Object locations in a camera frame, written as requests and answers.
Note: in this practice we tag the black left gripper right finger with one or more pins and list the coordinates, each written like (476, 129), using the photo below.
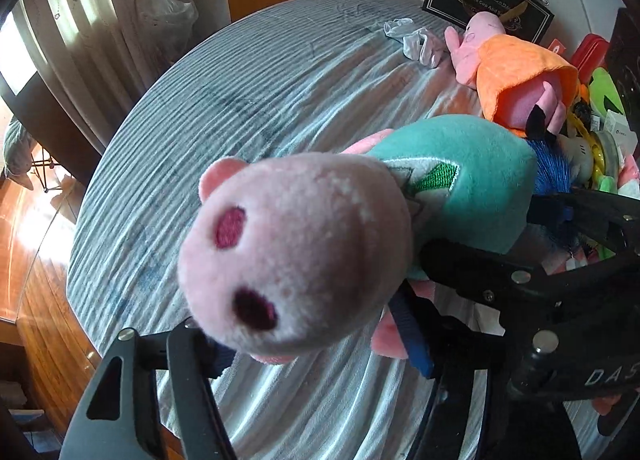
(444, 349)

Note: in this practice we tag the pink pig plush blue shirt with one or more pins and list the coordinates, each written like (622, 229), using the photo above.
(290, 255)

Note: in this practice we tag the blue feather duster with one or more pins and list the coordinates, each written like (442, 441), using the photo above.
(552, 177)

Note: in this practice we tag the yellow plastic clip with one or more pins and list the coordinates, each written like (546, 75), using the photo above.
(587, 159)

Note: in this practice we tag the green frog plush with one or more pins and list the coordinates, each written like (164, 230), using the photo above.
(603, 94)

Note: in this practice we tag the pig plush orange dress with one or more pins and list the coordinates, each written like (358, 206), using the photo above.
(522, 86)

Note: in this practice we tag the red mini suitcase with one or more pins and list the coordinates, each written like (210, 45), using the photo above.
(590, 53)

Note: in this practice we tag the crumpled white tissue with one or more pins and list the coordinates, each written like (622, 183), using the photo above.
(419, 44)

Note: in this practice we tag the striped grey tablecloth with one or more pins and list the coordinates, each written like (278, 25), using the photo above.
(304, 75)

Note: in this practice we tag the white curtain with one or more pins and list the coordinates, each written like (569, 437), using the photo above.
(94, 57)

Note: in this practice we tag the clear plastic bag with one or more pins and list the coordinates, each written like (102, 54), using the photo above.
(168, 24)

